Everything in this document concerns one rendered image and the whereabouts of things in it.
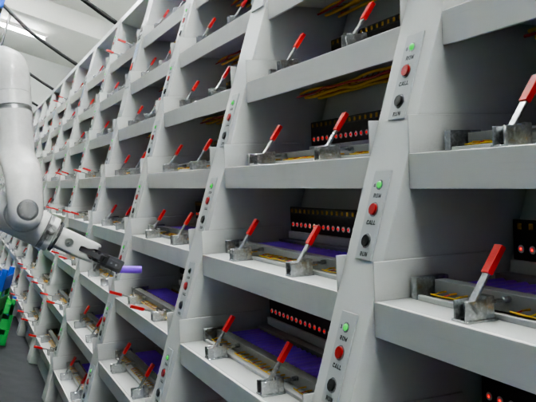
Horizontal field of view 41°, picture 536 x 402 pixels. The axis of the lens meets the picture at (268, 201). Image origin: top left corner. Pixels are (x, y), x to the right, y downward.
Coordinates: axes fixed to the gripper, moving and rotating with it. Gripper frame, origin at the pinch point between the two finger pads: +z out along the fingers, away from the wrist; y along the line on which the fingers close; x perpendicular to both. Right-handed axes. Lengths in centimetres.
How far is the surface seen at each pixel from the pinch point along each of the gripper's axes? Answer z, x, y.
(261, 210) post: 18.3, -24.7, -28.2
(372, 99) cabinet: 22, -52, -49
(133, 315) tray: 14.7, 10.2, 16.3
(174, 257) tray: 11.4, -7.8, -5.8
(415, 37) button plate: 3, -45, -94
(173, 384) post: 17.4, 17.2, -28.4
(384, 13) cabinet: 18, -71, -45
